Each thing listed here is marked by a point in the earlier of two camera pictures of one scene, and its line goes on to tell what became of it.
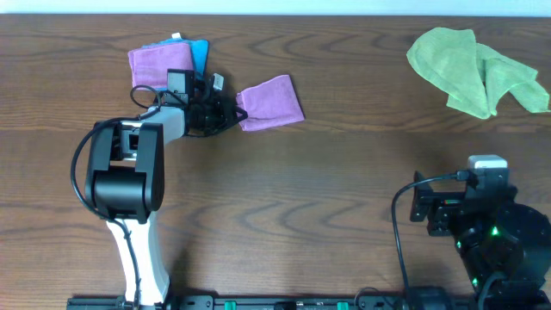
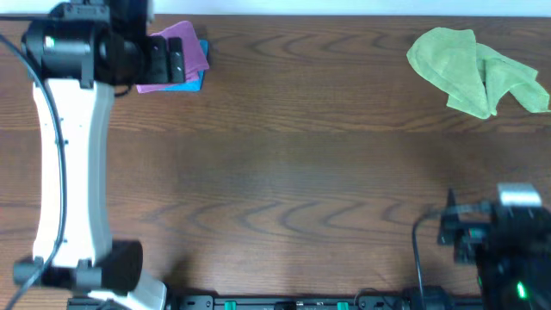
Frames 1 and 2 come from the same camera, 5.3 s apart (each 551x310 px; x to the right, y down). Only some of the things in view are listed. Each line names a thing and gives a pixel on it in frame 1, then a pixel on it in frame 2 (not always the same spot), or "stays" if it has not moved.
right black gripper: [417, 197] to [462, 228]
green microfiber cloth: [472, 76] stays
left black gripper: [219, 114] to [157, 60]
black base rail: [284, 302] stays
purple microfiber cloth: [274, 103] to [195, 58]
